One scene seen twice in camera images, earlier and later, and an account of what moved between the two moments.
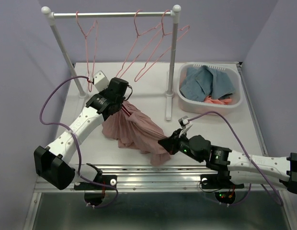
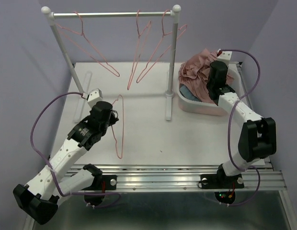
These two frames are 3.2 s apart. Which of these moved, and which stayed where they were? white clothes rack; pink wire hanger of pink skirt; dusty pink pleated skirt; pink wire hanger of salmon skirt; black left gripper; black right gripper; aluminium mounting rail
Moved: dusty pink pleated skirt; black left gripper; pink wire hanger of pink skirt; black right gripper; pink wire hanger of salmon skirt
Stayed: white clothes rack; aluminium mounting rail
